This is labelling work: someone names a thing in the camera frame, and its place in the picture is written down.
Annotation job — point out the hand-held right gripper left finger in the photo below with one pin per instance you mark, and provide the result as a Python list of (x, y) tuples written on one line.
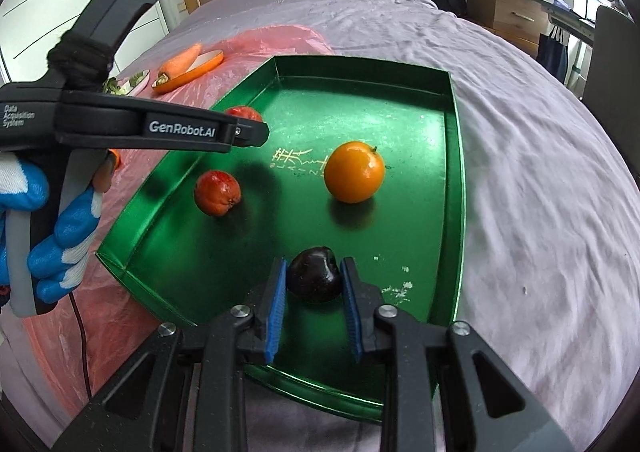
[(277, 317)]

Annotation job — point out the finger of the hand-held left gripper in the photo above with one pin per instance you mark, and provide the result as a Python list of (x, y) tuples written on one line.
[(252, 133)]

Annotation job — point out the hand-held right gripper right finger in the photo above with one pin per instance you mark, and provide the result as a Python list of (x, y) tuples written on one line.
[(352, 317)]

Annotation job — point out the red plum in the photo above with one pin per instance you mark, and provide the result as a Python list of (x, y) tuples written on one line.
[(217, 193), (242, 113)]

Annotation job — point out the dark purple plum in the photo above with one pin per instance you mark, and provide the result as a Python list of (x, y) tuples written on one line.
[(315, 277)]

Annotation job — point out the green metal tray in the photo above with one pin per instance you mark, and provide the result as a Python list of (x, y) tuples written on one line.
[(400, 182)]

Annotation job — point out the person's left hand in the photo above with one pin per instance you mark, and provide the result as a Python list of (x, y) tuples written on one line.
[(70, 227)]

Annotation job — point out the leafy green vegetable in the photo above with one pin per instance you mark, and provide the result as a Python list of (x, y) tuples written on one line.
[(116, 86)]

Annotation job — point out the patterned grey plate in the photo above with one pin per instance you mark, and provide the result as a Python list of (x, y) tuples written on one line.
[(141, 79)]

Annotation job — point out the orange rimmed plate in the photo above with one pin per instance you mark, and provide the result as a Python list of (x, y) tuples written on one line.
[(202, 70)]

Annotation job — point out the pink plastic sheet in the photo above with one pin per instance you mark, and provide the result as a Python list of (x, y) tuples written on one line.
[(240, 47)]

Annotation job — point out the carrot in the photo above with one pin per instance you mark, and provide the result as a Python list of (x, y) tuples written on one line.
[(180, 61)]

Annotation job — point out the large orange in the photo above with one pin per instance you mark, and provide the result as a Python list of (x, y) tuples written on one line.
[(354, 172)]

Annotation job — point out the purple bedsheet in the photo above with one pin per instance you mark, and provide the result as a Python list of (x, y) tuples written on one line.
[(525, 182)]

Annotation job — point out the wooden dresser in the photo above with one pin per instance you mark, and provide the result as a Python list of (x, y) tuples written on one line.
[(500, 2)]

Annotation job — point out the dark blue bag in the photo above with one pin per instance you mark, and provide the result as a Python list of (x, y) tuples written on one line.
[(552, 55)]

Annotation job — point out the grey chair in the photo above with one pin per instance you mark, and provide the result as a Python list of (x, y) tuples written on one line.
[(612, 57)]

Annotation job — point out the metal frame desk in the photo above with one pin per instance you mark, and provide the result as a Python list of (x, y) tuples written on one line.
[(570, 15)]

